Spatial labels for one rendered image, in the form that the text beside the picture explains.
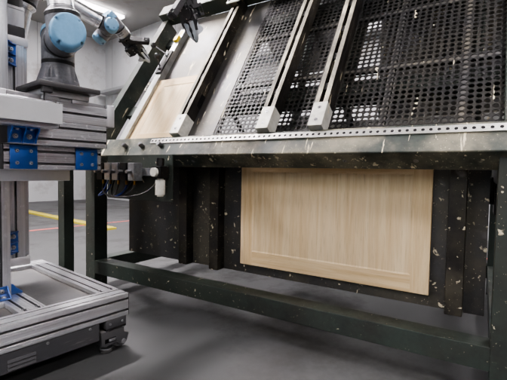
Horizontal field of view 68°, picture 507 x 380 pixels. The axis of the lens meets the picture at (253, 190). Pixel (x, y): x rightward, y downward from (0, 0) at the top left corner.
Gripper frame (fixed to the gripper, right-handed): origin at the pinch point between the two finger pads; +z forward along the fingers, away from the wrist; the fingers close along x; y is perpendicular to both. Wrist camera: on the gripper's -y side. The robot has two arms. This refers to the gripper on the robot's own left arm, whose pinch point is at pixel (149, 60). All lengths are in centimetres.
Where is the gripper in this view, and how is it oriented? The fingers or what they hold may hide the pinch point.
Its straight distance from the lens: 257.7
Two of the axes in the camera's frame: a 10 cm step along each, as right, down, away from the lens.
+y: -9.0, 2.7, 3.4
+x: 0.3, 8.1, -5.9
